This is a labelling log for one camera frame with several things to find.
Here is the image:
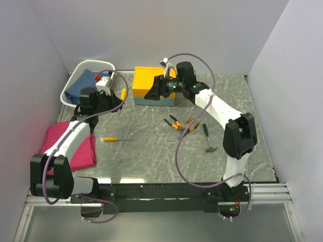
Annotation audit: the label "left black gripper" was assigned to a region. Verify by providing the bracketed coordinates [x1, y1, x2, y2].
[93, 88, 124, 114]

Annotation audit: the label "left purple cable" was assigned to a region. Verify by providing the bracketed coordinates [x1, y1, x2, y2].
[41, 70, 129, 224]

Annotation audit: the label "orange grey drawer box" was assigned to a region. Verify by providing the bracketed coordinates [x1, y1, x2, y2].
[132, 67, 176, 106]

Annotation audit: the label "small black hammer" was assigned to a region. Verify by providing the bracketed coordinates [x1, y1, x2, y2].
[202, 124, 217, 153]

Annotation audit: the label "orange black long-nose pliers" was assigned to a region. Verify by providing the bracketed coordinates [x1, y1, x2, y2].
[179, 117, 200, 139]

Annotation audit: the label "pink folded cloth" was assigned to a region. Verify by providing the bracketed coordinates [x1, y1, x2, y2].
[40, 121, 97, 172]

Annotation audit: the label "orange black pliers small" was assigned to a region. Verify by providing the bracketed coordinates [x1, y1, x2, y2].
[164, 115, 182, 130]

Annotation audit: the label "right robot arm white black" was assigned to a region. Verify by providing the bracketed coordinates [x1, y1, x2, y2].
[144, 58, 258, 201]

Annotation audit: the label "white plastic basket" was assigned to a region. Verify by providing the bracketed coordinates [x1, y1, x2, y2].
[60, 60, 115, 107]

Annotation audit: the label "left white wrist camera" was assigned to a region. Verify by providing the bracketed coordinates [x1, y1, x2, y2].
[94, 75, 113, 95]

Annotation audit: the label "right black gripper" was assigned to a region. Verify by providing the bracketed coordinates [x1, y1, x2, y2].
[144, 74, 185, 101]

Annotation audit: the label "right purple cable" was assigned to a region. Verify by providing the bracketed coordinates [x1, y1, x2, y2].
[166, 52, 253, 220]

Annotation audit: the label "purple cable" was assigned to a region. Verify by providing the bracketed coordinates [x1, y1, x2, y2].
[41, 70, 129, 224]
[166, 52, 253, 220]

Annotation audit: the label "yellow screwdriver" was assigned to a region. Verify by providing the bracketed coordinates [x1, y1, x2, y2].
[103, 137, 133, 142]
[120, 88, 127, 101]

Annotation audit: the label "aluminium rail frame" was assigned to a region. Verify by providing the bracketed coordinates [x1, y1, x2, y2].
[15, 183, 304, 241]

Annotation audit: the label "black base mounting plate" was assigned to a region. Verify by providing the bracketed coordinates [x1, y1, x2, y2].
[70, 183, 250, 213]

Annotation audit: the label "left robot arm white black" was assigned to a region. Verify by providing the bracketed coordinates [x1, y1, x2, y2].
[30, 88, 128, 203]

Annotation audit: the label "blue cloth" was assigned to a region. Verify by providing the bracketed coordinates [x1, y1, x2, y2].
[63, 69, 100, 105]

